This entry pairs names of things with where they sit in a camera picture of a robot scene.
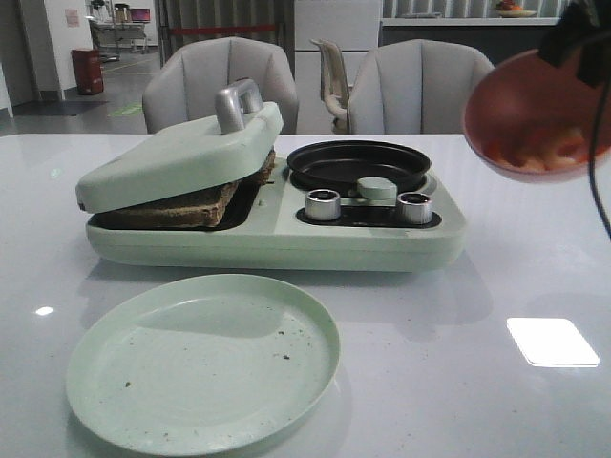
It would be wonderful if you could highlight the left silver control knob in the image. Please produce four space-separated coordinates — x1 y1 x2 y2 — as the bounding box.
305 189 341 221

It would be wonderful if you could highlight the pink bowl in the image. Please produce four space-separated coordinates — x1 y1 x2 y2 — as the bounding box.
463 50 610 182

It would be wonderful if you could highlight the green breakfast maker base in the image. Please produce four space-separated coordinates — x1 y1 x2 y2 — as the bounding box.
86 158 467 272

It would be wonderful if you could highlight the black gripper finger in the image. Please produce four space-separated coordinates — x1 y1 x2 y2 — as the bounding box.
538 0 610 88

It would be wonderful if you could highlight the beige office chair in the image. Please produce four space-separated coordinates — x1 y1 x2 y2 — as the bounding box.
310 39 350 135

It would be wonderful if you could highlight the left grey upholstered chair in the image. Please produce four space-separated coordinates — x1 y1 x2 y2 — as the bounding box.
142 37 299 135

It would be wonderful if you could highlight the grey upholstered chair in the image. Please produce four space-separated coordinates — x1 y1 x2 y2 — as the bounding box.
348 39 494 135
142 37 299 135

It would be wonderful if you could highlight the white cabinet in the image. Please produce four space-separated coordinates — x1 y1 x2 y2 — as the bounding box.
294 1 383 135

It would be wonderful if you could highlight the silver control knob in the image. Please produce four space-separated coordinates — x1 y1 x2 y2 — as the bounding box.
305 189 341 221
395 192 432 225

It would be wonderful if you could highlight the fruit plate on counter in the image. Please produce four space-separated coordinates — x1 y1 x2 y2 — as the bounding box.
495 1 537 18

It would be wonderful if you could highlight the bread slice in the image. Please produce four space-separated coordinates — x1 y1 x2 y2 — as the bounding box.
95 180 241 229
241 149 276 186

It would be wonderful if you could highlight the green breakfast maker lid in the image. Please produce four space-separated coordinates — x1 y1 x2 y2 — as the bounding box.
75 101 284 214

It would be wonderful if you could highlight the red trash bin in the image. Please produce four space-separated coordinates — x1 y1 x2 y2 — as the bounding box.
71 49 104 95

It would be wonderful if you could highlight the right grey upholstered chair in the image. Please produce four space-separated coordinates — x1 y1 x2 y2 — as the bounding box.
348 39 494 135

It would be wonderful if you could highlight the cooked shrimp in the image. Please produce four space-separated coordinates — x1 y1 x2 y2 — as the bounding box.
541 126 585 170
484 140 546 173

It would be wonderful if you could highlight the right black cable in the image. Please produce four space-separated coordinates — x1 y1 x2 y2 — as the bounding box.
585 42 611 239

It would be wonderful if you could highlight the black round frying pan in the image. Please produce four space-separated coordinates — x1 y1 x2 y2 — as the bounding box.
287 140 431 197

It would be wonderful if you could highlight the right silver control knob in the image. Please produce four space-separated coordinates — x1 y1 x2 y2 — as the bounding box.
395 192 432 225

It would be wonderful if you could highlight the light green plate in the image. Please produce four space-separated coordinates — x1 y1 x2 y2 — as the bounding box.
66 274 340 457

